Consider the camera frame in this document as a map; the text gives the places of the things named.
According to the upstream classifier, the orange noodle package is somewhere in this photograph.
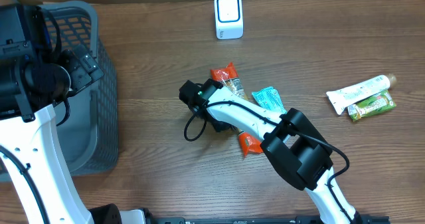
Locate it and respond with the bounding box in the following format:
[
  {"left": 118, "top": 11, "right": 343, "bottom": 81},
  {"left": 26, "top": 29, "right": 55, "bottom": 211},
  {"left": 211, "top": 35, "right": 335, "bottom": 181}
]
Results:
[{"left": 211, "top": 62, "right": 263, "bottom": 157}]

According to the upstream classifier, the teal tissue packet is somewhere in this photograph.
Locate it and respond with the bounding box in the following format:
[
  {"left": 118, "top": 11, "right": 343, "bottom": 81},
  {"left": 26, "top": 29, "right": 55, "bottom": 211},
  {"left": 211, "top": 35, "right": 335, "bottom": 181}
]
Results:
[{"left": 252, "top": 86, "right": 287, "bottom": 114}]

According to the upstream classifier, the white tube with gold cap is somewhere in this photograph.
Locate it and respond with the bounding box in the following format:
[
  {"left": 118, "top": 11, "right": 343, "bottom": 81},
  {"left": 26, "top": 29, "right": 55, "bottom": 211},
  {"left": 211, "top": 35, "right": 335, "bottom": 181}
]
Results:
[{"left": 326, "top": 74, "right": 398, "bottom": 115}]

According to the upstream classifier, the green snack packet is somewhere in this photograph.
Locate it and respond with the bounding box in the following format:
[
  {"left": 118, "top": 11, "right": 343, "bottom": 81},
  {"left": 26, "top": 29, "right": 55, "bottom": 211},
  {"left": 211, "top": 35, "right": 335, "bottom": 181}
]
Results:
[{"left": 347, "top": 90, "right": 396, "bottom": 121}]

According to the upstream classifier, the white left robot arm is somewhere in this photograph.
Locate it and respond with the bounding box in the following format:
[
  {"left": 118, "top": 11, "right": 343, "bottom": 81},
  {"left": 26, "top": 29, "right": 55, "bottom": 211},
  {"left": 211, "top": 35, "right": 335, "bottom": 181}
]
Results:
[{"left": 1, "top": 45, "right": 146, "bottom": 223}]

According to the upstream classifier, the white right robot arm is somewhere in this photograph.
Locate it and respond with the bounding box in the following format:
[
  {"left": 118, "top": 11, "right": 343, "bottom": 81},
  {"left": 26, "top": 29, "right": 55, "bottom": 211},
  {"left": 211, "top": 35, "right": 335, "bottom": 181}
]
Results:
[{"left": 179, "top": 78, "right": 363, "bottom": 223}]

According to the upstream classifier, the white barcode scanner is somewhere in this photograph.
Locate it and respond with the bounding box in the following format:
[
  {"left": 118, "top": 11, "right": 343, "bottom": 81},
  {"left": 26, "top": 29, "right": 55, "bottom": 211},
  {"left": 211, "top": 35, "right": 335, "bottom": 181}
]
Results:
[{"left": 214, "top": 0, "right": 244, "bottom": 40}]

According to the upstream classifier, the grey plastic shopping basket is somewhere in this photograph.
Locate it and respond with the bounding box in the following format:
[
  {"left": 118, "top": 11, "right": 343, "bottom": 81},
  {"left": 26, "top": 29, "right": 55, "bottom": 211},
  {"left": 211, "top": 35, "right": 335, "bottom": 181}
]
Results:
[{"left": 0, "top": 0, "right": 119, "bottom": 182}]

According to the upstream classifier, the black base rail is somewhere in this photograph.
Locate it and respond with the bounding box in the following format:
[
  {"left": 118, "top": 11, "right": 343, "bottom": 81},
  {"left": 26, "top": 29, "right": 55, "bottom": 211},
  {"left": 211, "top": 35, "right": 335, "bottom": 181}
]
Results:
[{"left": 139, "top": 206, "right": 389, "bottom": 224}]

